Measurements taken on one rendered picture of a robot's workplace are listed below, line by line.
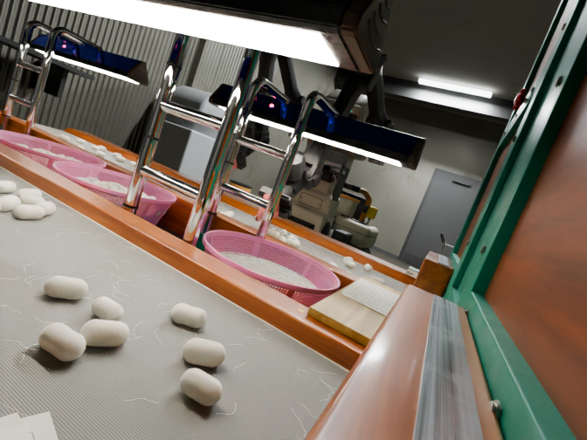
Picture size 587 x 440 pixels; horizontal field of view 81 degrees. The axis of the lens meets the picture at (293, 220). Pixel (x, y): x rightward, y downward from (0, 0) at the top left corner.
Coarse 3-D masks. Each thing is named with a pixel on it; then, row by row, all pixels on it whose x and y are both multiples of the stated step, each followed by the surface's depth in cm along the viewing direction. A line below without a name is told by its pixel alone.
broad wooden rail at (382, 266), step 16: (96, 144) 158; (112, 144) 163; (176, 176) 139; (224, 192) 139; (240, 208) 125; (256, 208) 127; (288, 224) 119; (320, 240) 113; (336, 240) 121; (352, 256) 109; (368, 256) 111; (384, 272) 104; (400, 272) 104
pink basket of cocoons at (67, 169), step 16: (64, 176) 68; (80, 176) 84; (96, 176) 88; (112, 176) 91; (128, 176) 93; (96, 192) 69; (112, 192) 69; (160, 192) 92; (144, 208) 75; (160, 208) 78
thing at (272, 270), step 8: (224, 256) 67; (232, 256) 70; (240, 256) 70; (240, 264) 63; (248, 264) 66; (256, 264) 66; (264, 264) 71; (272, 264) 73; (264, 272) 64; (272, 272) 66; (280, 272) 68; (288, 272) 71; (280, 280) 63; (288, 280) 64; (296, 280) 66; (304, 280) 72
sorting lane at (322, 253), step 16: (48, 128) 154; (80, 144) 142; (112, 160) 131; (128, 160) 148; (224, 208) 117; (256, 224) 108; (272, 224) 119; (304, 240) 112; (320, 256) 96; (336, 256) 105; (352, 272) 90; (368, 272) 98; (400, 288) 93
